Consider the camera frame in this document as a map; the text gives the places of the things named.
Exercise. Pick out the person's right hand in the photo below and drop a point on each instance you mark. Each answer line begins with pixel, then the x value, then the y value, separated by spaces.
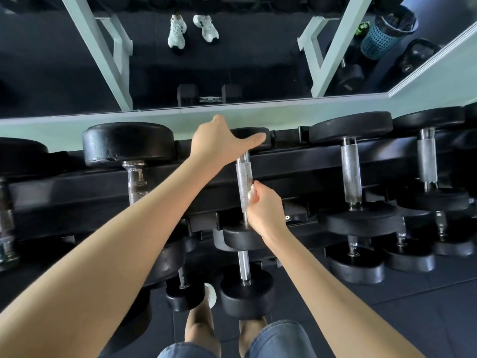
pixel 268 216

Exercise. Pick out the person's right forearm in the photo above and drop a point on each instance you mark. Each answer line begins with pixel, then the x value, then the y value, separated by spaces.
pixel 335 305

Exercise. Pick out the person's left white sneaker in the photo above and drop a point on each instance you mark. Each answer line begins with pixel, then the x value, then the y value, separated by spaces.
pixel 211 294

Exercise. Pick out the person's left hand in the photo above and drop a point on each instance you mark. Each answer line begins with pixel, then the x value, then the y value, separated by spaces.
pixel 216 145

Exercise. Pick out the person's right leg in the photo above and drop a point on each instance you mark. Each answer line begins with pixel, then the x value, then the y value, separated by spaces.
pixel 251 328

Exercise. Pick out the black dumbbell rack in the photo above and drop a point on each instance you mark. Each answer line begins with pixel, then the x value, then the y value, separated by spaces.
pixel 74 193

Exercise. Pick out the person's left forearm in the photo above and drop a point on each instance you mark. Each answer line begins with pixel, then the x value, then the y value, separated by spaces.
pixel 93 264

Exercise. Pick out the medium black dumbbell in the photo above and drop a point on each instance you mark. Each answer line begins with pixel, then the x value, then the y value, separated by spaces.
pixel 410 261
pixel 356 270

